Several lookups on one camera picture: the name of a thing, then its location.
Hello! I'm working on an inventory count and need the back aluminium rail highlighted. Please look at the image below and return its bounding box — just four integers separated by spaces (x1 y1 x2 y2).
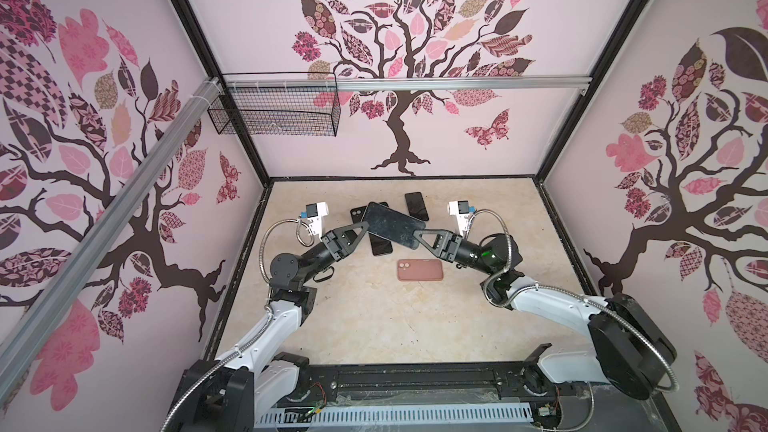
224 73 592 92

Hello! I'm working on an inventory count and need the black wire basket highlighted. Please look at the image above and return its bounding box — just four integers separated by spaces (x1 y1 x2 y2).
208 72 341 137

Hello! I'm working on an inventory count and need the silver-edged black phone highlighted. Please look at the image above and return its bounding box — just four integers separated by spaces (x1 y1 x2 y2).
404 192 430 222

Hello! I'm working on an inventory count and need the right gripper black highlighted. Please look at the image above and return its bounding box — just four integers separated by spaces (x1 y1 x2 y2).
416 231 496 280

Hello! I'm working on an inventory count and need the left metal conduit cable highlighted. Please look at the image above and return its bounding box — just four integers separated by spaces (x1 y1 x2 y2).
160 217 316 432

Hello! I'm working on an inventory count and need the white slotted cable duct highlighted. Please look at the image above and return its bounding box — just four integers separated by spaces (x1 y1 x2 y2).
254 403 533 430

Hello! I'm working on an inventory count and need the purple phone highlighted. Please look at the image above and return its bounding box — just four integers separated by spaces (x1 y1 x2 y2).
362 202 426 250

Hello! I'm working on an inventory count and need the dark phone screen up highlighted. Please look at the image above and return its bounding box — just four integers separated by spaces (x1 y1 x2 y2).
369 235 393 257

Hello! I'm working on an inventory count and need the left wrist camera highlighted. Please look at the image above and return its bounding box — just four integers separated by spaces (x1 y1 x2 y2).
300 202 329 235

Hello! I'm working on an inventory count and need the left aluminium rail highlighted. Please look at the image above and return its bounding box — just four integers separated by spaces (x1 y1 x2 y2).
1 77 223 399

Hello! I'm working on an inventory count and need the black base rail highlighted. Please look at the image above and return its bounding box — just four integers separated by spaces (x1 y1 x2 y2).
161 359 682 432

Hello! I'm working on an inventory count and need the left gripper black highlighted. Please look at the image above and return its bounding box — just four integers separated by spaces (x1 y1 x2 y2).
299 221 369 286

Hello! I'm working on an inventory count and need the metal conduit cable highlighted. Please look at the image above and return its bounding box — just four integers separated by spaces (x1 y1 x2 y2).
473 208 682 396
160 217 316 432

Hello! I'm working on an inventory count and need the small black phone case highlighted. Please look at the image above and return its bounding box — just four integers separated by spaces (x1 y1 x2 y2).
350 206 367 223

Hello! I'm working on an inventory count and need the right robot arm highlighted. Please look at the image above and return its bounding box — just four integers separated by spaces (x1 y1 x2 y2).
413 229 680 400

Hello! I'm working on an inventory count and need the aluminium rail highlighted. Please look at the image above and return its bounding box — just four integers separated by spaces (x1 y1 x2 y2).
1 77 223 399
224 73 592 92

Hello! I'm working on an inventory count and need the right metal conduit cable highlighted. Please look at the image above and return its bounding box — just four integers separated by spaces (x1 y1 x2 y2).
473 208 682 396

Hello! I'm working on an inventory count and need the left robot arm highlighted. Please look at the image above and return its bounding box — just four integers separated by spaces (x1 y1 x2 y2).
161 221 369 431

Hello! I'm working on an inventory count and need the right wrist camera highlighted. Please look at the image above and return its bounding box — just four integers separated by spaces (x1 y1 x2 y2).
448 200 475 234

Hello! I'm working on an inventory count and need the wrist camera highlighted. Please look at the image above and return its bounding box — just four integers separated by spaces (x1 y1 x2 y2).
448 200 475 234
300 202 329 235

